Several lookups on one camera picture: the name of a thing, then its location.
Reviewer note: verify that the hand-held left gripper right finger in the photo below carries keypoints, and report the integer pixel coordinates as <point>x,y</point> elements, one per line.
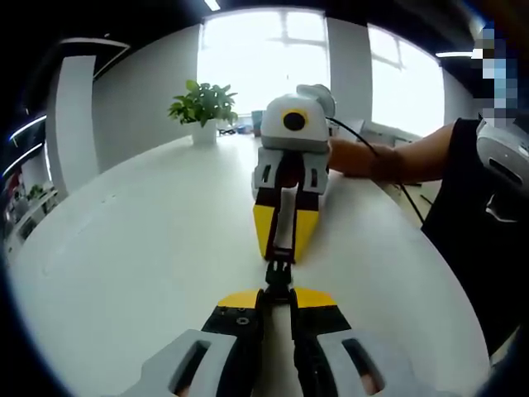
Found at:
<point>318,335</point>

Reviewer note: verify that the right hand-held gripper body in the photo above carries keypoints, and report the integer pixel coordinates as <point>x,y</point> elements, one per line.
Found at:
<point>297,138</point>

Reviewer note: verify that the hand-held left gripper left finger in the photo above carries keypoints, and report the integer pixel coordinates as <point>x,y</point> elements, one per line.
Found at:
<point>235,335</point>

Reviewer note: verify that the black plastic buckle pronged part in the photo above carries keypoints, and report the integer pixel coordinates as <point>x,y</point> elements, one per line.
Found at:
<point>282,253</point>

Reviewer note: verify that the black plastic buckle socket part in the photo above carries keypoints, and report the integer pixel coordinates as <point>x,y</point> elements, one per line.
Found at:
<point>279,285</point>

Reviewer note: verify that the person's right hand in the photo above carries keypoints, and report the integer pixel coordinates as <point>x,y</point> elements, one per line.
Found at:
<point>351,159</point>

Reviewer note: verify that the small black tangled item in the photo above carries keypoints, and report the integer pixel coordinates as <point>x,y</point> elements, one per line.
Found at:
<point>228,131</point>

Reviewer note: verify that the large bright window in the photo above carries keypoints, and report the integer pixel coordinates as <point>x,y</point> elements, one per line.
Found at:
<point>248,62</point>

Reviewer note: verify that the white plant pot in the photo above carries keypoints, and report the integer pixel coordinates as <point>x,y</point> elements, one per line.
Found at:
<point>204,132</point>

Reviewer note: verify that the green leafy plant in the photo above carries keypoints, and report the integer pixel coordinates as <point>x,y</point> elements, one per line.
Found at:
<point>204,101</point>

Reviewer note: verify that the narrow bright window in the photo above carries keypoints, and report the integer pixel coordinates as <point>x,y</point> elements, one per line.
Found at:
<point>405,82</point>

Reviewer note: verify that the straight white ceiling light strip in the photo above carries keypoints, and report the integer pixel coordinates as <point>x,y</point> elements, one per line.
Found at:
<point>211,4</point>

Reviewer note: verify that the white chest-worn device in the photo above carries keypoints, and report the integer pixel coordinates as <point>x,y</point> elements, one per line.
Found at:
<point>504,153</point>

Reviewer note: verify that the small green desk plant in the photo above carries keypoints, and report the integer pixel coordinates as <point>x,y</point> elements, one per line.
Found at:
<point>35,191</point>

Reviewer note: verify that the white office desk row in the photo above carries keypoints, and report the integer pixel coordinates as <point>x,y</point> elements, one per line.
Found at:
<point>29,219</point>

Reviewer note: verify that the curved white ceiling light strip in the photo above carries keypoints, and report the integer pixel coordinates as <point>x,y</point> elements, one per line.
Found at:
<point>22,159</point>
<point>29,126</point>

